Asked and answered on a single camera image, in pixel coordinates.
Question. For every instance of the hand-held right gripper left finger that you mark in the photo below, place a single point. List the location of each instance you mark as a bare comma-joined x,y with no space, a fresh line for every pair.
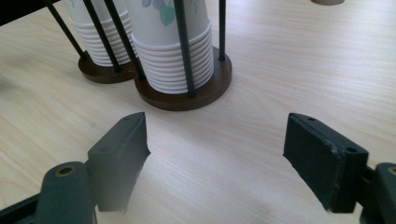
116,161

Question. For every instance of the tan round object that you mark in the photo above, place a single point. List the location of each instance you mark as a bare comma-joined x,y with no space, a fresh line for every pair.
327,2

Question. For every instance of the stack of floral paper cups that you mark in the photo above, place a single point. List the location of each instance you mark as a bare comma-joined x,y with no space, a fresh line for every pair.
165,68
88,42

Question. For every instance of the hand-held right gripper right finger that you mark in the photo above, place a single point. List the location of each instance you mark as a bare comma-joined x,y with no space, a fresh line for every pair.
314,155

